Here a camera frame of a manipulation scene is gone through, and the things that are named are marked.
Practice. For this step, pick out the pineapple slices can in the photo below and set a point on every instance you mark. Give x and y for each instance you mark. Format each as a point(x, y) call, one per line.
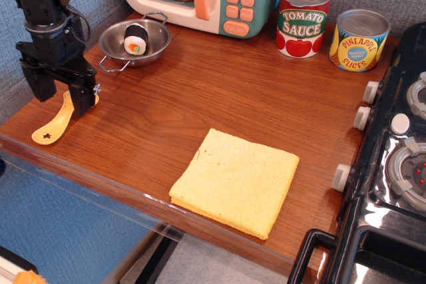
point(359, 39)

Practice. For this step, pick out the orange object bottom left corner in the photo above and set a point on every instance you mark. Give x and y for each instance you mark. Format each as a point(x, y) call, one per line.
point(29, 277)

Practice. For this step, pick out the tomato sauce can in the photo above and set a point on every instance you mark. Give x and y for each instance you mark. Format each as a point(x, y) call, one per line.
point(301, 26)

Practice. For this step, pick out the yellow folded cloth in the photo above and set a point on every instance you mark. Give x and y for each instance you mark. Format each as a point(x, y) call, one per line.
point(236, 182)

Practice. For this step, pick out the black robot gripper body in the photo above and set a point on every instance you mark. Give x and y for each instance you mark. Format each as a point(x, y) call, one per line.
point(59, 49)

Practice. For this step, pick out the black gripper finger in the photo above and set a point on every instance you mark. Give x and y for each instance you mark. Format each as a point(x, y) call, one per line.
point(83, 97)
point(42, 84)

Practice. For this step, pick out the white stove knob bottom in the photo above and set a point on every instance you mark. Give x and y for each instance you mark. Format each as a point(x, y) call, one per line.
point(340, 177)

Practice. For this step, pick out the yellow brush with white bristles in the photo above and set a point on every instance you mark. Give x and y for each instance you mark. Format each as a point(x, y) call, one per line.
point(53, 130)

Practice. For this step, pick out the white stove knob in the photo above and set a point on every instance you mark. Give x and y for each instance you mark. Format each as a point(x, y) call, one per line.
point(340, 177)
point(370, 92)
point(361, 117)

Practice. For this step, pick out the black oven door handle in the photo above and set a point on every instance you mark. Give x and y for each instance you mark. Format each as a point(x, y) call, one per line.
point(313, 238)

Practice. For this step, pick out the toy sushi roll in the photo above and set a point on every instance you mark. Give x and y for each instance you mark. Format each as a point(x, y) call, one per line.
point(135, 39)

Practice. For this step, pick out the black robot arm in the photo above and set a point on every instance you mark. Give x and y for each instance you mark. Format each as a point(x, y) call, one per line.
point(50, 11)

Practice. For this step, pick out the white stove knob middle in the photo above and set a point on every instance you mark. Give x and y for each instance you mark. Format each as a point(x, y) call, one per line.
point(361, 117)

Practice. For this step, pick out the white stove knob top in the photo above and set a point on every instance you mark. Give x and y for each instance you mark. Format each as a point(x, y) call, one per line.
point(370, 92)

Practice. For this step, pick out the black toy stove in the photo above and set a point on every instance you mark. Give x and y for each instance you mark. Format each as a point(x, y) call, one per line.
point(381, 220)

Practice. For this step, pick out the silver metal bowl with handles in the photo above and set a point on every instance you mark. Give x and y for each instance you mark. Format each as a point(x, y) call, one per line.
point(111, 42)

